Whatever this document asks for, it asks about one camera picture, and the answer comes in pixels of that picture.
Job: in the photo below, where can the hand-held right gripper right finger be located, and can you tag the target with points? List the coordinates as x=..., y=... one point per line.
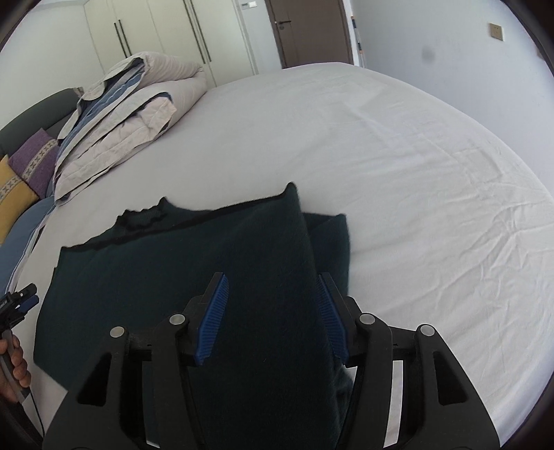
x=333, y=320

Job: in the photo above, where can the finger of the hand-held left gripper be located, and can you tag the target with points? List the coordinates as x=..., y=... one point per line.
x=27, y=300

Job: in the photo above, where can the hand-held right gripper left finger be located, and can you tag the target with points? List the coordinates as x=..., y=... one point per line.
x=214, y=320

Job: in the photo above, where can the dark green sweater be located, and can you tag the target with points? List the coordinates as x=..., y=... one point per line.
x=259, y=259

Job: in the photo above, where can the person's left hand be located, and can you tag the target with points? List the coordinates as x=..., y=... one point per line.
x=15, y=367

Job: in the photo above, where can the blue striped bedding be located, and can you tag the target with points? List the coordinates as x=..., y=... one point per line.
x=21, y=242

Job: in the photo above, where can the yellow patterned pillow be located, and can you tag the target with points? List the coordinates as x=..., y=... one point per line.
x=13, y=199

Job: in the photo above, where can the purple patterned pillow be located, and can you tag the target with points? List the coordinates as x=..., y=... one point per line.
x=32, y=160

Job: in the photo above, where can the white bed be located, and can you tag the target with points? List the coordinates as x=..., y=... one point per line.
x=389, y=173

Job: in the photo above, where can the grey headboard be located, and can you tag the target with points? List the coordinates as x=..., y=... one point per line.
x=39, y=112

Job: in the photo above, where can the folded beige duvet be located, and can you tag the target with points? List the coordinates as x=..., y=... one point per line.
x=130, y=121

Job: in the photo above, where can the white pole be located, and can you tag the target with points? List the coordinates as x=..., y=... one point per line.
x=357, y=43

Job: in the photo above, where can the brown door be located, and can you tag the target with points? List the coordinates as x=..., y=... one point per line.
x=311, y=30

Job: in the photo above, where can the white wardrobe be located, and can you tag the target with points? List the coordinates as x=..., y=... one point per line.
x=164, y=26

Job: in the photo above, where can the brown wall socket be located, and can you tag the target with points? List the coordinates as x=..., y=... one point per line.
x=497, y=31

